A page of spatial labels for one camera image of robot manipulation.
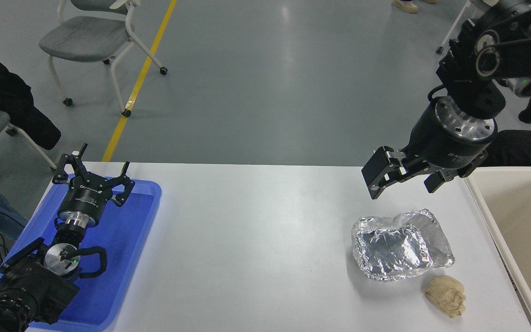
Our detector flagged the blue plastic tray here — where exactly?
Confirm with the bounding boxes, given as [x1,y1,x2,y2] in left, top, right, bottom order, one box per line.
[0,174,162,332]

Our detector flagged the large pale bin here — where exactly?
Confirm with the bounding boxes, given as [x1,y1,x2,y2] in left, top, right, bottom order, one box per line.
[464,166,531,332]

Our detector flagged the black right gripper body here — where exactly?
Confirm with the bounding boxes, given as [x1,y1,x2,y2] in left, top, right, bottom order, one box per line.
[406,101,492,171]

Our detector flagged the grey chair with white frame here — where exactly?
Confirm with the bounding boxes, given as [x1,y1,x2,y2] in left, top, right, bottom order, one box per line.
[39,0,168,118]

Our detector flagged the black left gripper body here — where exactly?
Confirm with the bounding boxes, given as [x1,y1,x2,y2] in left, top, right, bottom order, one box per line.
[59,178,114,221]

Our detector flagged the white frame wheeled chair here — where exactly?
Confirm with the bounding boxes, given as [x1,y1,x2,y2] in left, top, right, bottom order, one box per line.
[436,0,472,54]

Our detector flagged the silver foil tray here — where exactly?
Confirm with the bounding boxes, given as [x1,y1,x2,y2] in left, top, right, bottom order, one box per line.
[351,209,455,283]

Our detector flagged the crumpled tan paper ball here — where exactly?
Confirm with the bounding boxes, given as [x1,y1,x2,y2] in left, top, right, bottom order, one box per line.
[425,275,467,319]

